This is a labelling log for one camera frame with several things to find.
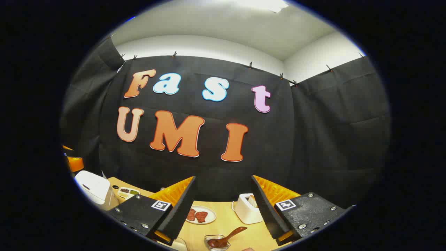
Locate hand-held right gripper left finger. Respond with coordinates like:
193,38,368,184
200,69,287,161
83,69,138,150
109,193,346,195
106,176,197,246

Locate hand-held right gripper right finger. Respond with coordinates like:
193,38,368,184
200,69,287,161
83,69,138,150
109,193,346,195
251,175,357,247

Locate white compartment dish with beans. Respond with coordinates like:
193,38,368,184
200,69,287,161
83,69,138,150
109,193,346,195
117,187,140,200

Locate white rice cooker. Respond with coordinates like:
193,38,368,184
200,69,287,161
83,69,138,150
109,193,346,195
74,170,119,211

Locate black backdrop cloth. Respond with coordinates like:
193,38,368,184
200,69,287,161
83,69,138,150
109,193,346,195
60,35,391,210

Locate brown wooden spoon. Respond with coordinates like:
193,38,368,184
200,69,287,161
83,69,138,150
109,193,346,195
208,227,248,248

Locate white round plate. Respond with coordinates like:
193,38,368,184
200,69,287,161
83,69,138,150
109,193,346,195
186,206,217,225

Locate white toaster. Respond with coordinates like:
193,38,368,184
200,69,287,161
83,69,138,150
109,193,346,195
234,193,264,225

